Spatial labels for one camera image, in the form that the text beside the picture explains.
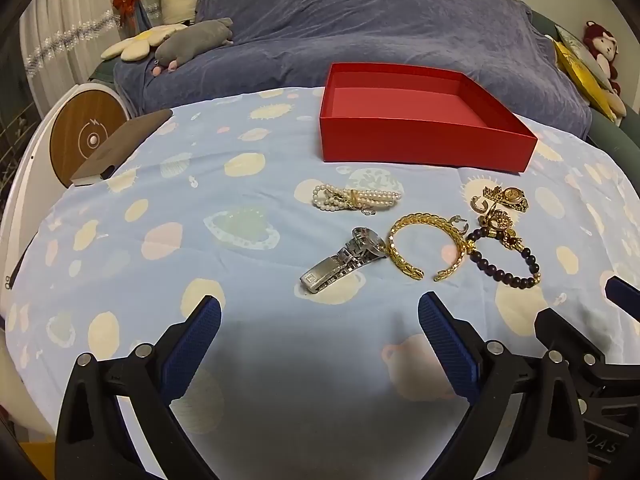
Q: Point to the gold letter-shaped earring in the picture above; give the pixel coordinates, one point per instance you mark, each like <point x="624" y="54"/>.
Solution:
<point x="476" y="204"/>

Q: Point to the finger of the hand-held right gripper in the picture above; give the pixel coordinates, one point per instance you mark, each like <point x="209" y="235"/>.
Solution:
<point x="565" y="335"/>
<point x="625" y="295"/>

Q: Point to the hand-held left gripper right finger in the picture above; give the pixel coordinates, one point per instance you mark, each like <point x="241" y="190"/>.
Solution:
<point x="445" y="340"/>

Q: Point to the red monkey plush toy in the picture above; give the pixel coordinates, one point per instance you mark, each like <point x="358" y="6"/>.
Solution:
<point x="602" y="42"/>

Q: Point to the grey cushion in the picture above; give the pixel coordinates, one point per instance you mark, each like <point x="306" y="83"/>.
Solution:
<point x="582" y="50"/>

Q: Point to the red cardboard box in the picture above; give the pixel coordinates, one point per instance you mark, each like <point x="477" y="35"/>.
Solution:
<point x="400" y="140"/>

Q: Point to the cream flower cushion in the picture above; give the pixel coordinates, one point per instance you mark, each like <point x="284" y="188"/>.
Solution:
<point x="135" y="45"/>

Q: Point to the green sofa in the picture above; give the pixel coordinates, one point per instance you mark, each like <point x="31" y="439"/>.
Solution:
<point x="615" y="135"/>

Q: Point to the silver tinsel garland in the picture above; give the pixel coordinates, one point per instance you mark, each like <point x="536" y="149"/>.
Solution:
<point x="60" y="42"/>

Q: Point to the grey plush toy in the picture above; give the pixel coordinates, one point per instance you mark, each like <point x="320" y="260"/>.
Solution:
<point x="190" y="42"/>

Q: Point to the red ribbon bow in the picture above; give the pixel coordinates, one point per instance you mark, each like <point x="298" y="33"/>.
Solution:
<point x="125" y="2"/>

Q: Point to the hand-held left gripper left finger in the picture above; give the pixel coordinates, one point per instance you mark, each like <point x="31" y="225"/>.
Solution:
<point x="197" y="340"/>

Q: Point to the brown notebook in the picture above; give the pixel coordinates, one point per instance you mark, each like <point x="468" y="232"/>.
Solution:
<point x="125" y="140"/>

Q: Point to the small silver earring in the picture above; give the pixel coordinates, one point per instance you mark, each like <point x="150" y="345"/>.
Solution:
<point x="456" y="220"/>

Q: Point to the white curtain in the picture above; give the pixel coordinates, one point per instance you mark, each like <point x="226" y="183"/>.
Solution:
<point x="65" y="10"/>

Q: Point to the blue-grey plush blanket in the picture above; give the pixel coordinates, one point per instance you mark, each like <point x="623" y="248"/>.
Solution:
<point x="350" y="20"/>

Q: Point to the yellow cushion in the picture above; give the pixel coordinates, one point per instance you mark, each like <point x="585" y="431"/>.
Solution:
<point x="580" y="72"/>

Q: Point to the gold bangle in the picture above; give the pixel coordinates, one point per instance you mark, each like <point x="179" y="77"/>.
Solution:
<point x="400" y="260"/>

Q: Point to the white round wood-top side table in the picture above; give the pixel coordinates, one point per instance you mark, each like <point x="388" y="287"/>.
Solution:
<point x="90" y="135"/>

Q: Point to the silver metal wristwatch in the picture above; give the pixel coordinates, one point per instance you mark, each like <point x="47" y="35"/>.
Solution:
<point x="330" y="265"/>

